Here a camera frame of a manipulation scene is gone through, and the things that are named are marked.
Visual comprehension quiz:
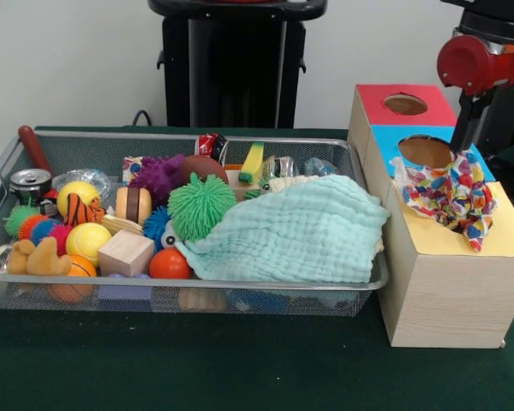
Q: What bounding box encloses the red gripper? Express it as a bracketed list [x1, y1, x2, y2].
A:
[436, 34, 514, 152]

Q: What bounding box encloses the colourful patterned cloth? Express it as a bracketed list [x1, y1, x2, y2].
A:
[389, 149, 499, 253]

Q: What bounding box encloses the light blue waffle cloth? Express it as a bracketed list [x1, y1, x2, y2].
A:
[177, 174, 390, 284]

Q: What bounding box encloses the wooden box with three holes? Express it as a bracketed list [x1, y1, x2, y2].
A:
[348, 83, 514, 348]

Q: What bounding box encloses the shallow metal mesh bin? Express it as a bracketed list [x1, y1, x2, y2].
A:
[0, 126, 391, 318]

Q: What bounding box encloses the yellow toy banana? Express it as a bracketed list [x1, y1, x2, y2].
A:
[238, 140, 266, 184]

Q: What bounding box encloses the large green spiky ball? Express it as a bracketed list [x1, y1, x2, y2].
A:
[167, 171, 237, 241]

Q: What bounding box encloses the purple rubber toy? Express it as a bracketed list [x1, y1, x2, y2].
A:
[130, 153, 188, 206]

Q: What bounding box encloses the red orange rubber ball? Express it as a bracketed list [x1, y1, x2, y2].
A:
[148, 247, 193, 280]

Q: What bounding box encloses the wooden toy burger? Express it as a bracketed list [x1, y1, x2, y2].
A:
[115, 187, 153, 227]

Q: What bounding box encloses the wooden cube block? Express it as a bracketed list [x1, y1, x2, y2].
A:
[97, 229, 155, 277]

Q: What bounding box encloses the yellow ball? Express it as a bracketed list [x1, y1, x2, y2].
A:
[65, 222, 112, 267]

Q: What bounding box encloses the orange plush toy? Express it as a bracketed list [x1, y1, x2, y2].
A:
[7, 236, 73, 276]

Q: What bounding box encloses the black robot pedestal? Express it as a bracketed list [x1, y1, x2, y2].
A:
[147, 0, 329, 128]

